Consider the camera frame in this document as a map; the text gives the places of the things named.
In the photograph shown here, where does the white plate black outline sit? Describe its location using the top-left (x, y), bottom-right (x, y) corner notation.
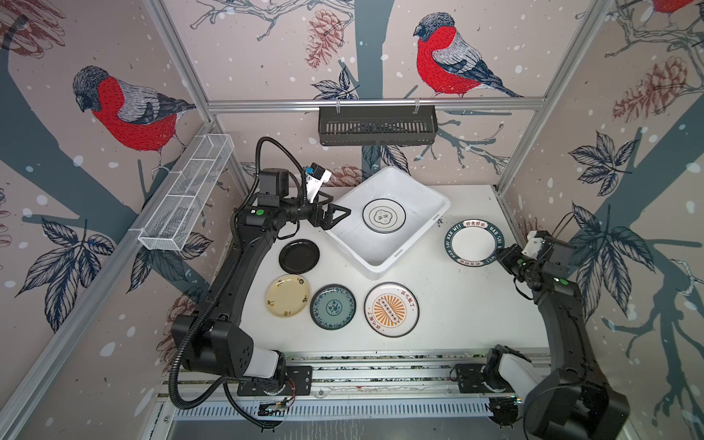
top-left (362, 198), bottom-right (407, 234)

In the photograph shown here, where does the green rim plate large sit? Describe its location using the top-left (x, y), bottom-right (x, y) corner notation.
top-left (444, 219), bottom-right (505, 267)

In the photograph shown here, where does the white plastic bin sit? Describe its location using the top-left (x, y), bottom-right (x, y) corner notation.
top-left (326, 167), bottom-right (451, 280)

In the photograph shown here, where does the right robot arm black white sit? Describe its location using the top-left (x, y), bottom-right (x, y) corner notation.
top-left (482, 235), bottom-right (630, 439)

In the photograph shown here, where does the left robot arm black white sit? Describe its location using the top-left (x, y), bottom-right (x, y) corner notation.
top-left (169, 194), bottom-right (351, 409)

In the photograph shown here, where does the yellow plate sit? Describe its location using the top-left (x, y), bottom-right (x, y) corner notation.
top-left (265, 274), bottom-right (312, 318)

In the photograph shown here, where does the teal patterned plate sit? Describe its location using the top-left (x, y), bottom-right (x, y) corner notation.
top-left (310, 284), bottom-right (357, 331)

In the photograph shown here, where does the orange sunburst plate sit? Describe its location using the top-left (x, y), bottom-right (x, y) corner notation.
top-left (363, 282), bottom-right (420, 338)

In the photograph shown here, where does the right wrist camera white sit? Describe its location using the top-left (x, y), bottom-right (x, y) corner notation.
top-left (522, 230), bottom-right (551, 260)

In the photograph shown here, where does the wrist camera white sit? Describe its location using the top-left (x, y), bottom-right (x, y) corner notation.
top-left (522, 230), bottom-right (551, 260)
top-left (305, 162), bottom-right (332, 203)

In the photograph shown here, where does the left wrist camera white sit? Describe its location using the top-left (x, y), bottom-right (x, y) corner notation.
top-left (305, 162), bottom-right (332, 203)

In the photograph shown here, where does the black hanging wall basket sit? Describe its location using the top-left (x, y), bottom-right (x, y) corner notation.
top-left (318, 106), bottom-right (438, 147)

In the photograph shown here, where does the black corrugated cable hose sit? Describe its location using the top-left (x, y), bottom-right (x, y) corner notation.
top-left (167, 136), bottom-right (309, 430)

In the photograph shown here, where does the white wire mesh basket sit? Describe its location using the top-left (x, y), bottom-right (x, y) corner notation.
top-left (139, 134), bottom-right (234, 251)

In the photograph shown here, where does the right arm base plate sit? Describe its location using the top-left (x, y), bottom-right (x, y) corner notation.
top-left (450, 363), bottom-right (514, 394)

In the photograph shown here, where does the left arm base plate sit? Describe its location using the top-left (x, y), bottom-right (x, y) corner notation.
top-left (236, 366), bottom-right (313, 397)

